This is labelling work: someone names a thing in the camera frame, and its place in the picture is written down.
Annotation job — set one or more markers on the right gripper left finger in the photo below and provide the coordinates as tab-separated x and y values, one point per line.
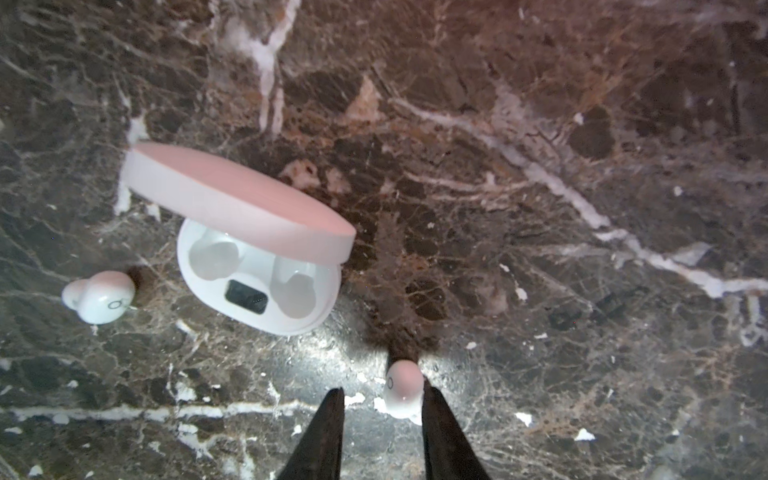
319	452

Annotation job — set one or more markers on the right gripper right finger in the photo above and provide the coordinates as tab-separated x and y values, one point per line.
448	453

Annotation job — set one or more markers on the white earbud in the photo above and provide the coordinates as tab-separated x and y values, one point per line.
404	391
100	299

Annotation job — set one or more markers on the white earbud charging case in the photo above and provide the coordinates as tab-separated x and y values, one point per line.
250	247

